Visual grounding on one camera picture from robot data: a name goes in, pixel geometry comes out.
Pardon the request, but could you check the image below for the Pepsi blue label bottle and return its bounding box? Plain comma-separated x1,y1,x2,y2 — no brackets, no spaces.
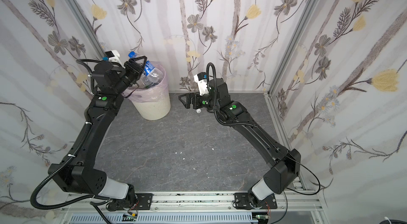
128,51,164,88

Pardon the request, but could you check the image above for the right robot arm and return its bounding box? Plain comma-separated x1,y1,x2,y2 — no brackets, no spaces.
179,72,301,209

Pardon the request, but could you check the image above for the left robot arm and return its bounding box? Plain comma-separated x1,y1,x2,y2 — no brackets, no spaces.
48,56,147,211

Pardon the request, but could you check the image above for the pink bin liner bag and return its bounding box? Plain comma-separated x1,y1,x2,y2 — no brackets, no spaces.
122,61,169,103

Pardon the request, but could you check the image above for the cream waste bin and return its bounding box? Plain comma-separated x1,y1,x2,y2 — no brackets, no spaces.
132,94,171,121

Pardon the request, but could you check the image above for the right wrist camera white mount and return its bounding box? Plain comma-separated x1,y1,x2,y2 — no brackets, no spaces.
194,72,208,96

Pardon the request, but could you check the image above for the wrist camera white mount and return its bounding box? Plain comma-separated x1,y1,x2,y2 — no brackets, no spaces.
102,50,123,66
194,72,208,96

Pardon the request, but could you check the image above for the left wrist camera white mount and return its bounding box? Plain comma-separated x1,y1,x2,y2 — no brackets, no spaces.
102,50,123,66

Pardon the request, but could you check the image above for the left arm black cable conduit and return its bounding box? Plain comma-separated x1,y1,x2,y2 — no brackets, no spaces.
30,60,96,210

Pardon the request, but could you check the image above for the left aluminium corner post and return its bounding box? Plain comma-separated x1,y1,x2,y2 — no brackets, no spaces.
64,0,105,59

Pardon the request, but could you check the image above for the white slotted cable duct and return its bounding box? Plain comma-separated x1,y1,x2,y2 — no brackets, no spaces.
68,212,258,224

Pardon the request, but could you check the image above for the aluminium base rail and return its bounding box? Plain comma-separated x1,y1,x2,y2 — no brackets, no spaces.
60,190,322,215

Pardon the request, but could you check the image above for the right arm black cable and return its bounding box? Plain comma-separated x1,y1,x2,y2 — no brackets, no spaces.
282,155,321,196

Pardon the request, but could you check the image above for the aluminium corner frame post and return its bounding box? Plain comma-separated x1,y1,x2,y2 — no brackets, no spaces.
267,0,319,96

